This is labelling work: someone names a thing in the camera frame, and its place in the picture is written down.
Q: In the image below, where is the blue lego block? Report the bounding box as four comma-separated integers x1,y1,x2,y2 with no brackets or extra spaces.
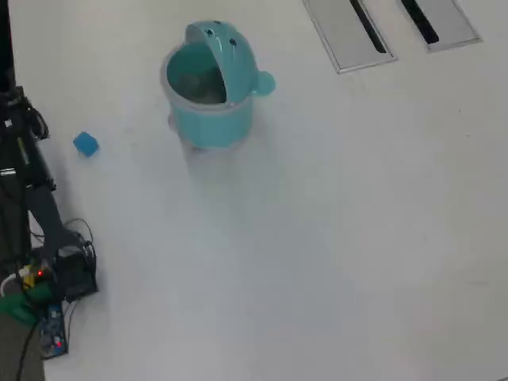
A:
72,131,100,159

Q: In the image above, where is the teal whale-shaped bin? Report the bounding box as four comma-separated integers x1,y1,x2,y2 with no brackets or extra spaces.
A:
160,20,276,151

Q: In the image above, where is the blue controller circuit board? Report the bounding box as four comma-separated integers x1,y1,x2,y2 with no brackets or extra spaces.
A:
37,304,69,360

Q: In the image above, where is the yellow plug connector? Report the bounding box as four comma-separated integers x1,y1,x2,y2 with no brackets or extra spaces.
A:
19,267,37,291

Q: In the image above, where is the green table clamp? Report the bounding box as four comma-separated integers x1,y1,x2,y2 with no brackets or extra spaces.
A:
0,285,52,326

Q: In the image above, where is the silver cable tray cover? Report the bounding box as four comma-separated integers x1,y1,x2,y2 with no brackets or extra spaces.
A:
302,0,398,75
396,0,481,54

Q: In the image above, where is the white usb cable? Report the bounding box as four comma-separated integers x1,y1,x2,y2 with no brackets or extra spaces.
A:
0,273,25,298

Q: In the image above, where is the black power cable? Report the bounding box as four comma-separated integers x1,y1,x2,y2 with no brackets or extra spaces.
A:
13,317,43,381

